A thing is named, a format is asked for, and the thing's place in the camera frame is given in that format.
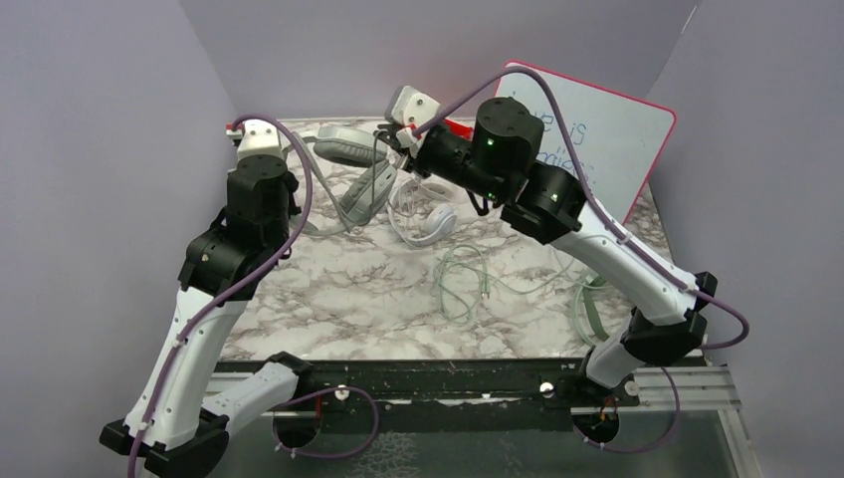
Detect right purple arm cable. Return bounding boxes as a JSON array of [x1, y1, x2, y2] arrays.
[[411, 64, 751, 456]]

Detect red plastic bin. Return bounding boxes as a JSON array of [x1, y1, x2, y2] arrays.
[[442, 119, 474, 140]]

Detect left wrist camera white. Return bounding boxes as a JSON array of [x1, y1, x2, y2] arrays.
[[226, 119, 285, 162]]

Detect pink framed whiteboard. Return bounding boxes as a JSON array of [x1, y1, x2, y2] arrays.
[[495, 66, 676, 222]]

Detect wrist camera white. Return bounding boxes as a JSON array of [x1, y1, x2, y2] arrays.
[[226, 119, 285, 162], [384, 86, 441, 126]]

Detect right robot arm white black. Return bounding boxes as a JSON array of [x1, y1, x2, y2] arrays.
[[385, 91, 718, 405]]

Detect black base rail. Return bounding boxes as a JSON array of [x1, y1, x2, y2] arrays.
[[271, 358, 639, 434]]

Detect grey headphones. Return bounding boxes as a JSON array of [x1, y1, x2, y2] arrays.
[[293, 124, 397, 237]]

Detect white headphones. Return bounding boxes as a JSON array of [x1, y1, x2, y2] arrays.
[[386, 178, 457, 248]]

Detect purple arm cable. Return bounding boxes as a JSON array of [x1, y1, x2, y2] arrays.
[[411, 64, 751, 456], [126, 114, 316, 478]]

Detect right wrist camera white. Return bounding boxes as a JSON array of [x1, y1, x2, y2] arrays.
[[384, 86, 441, 126]]

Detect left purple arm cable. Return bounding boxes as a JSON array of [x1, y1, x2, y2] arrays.
[[126, 114, 316, 478]]

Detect aluminium frame rail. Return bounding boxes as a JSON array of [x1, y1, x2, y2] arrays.
[[626, 366, 741, 412]]

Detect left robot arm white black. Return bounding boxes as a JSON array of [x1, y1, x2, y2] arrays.
[[100, 152, 313, 477]]

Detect green headphones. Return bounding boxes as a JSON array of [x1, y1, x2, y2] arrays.
[[569, 269, 609, 347]]

